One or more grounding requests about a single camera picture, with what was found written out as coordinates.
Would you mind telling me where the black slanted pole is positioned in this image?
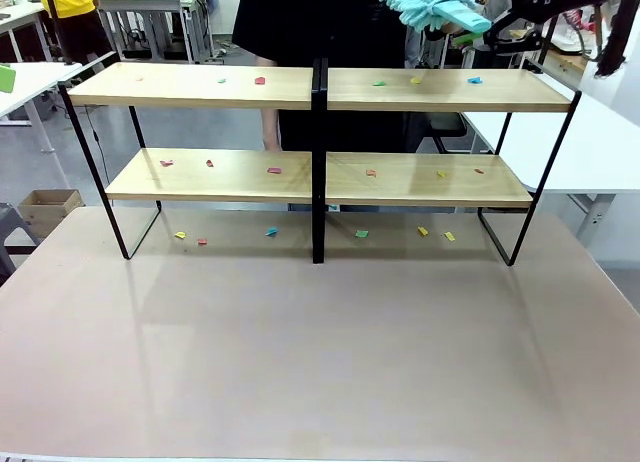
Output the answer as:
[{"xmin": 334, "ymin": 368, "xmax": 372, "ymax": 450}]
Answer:
[{"xmin": 536, "ymin": 15, "xmax": 559, "ymax": 76}]

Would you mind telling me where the black braided cable sleeve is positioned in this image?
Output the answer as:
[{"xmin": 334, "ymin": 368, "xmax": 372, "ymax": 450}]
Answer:
[{"xmin": 593, "ymin": 0, "xmax": 640, "ymax": 79}]

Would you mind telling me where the wooden two-tier shelf black frame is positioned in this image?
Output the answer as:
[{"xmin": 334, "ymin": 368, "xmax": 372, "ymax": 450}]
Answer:
[
  {"xmin": 57, "ymin": 57, "xmax": 322, "ymax": 264},
  {"xmin": 319, "ymin": 57, "xmax": 583, "ymax": 267}
]

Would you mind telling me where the grey stool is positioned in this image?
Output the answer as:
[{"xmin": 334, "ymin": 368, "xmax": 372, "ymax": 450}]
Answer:
[{"xmin": 0, "ymin": 201, "xmax": 40, "ymax": 286}]

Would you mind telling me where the black stand pole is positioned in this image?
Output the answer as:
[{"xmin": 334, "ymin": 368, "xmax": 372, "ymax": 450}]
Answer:
[{"xmin": 41, "ymin": 0, "xmax": 77, "ymax": 66}]

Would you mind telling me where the cardboard box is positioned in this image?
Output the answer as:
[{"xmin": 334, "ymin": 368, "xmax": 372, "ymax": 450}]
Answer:
[{"xmin": 18, "ymin": 188, "xmax": 84, "ymax": 239}]

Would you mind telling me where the teal chenille duster with handle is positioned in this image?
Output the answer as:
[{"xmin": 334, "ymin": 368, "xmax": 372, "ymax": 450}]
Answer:
[{"xmin": 377, "ymin": 0, "xmax": 490, "ymax": 36}]

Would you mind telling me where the wooden workbench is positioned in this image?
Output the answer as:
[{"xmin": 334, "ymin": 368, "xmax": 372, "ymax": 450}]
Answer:
[{"xmin": 509, "ymin": 27, "xmax": 597, "ymax": 89}]

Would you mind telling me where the white background table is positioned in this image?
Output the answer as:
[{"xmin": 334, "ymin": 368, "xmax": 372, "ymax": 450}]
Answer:
[{"xmin": 0, "ymin": 0, "xmax": 47, "ymax": 63}]

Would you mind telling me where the black chair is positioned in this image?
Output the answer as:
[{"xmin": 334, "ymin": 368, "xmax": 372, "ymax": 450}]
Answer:
[{"xmin": 427, "ymin": 111, "xmax": 482, "ymax": 156}]

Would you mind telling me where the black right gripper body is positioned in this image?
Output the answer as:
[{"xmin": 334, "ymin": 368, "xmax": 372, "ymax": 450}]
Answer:
[{"xmin": 505, "ymin": 0, "xmax": 616, "ymax": 27}]

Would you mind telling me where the red pink sign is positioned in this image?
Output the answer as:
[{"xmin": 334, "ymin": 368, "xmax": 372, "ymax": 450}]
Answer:
[{"xmin": 560, "ymin": 9, "xmax": 592, "ymax": 29}]

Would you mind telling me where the person in yellow shirt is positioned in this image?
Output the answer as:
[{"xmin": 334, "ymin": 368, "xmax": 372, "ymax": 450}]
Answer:
[{"xmin": 32, "ymin": 0, "xmax": 114, "ymax": 66}]

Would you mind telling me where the black hanging cable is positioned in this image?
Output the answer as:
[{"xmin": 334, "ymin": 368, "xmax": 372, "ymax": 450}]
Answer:
[{"xmin": 85, "ymin": 105, "xmax": 110, "ymax": 186}]

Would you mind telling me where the large white table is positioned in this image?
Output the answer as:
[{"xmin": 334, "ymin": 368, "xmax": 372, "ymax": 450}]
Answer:
[{"xmin": 462, "ymin": 89, "xmax": 640, "ymax": 248}]

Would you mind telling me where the wood-topped background desk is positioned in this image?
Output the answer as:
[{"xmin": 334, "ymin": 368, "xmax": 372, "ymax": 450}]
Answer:
[{"xmin": 97, "ymin": 0, "xmax": 211, "ymax": 64}]

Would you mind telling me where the person's right forearm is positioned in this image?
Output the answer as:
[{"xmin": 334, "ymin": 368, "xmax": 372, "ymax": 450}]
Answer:
[{"xmin": 254, "ymin": 56, "xmax": 282, "ymax": 152}]

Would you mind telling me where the person in black shirt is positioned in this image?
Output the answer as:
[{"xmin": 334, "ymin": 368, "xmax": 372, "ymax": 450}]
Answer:
[{"xmin": 232, "ymin": 0, "xmax": 407, "ymax": 153}]

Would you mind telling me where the white side table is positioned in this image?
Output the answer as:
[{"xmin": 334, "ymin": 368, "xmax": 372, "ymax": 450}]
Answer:
[{"xmin": 0, "ymin": 60, "xmax": 85, "ymax": 158}]

